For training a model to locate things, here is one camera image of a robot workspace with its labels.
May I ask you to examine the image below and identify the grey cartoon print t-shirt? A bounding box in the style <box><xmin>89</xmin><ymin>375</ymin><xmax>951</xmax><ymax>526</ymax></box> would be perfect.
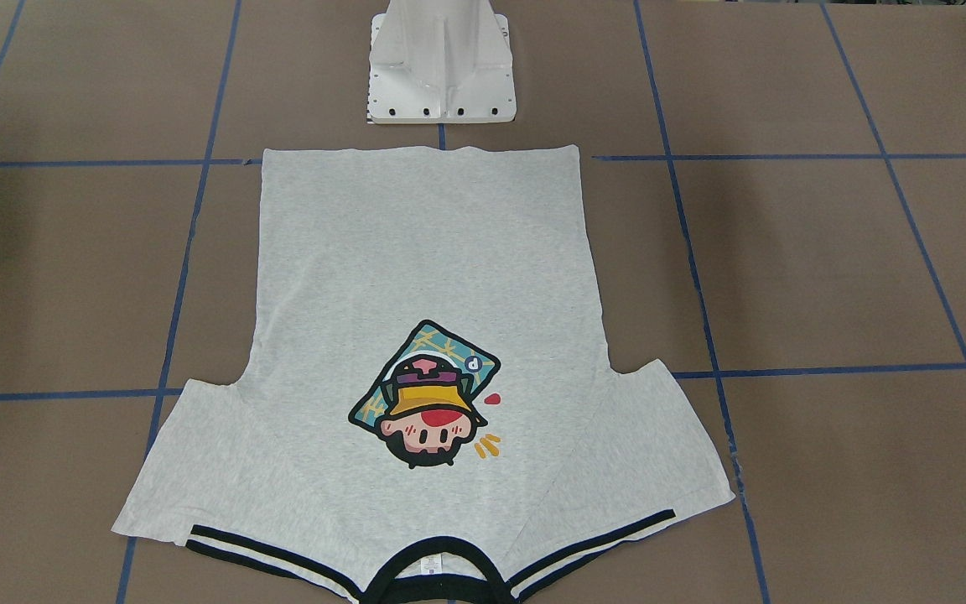
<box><xmin>112</xmin><ymin>146</ymin><xmax>735</xmax><ymax>603</ymax></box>

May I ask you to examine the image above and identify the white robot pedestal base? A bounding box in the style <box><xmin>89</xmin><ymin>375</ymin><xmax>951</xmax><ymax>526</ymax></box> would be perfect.
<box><xmin>366</xmin><ymin>1</ymin><xmax>517</xmax><ymax>125</ymax></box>

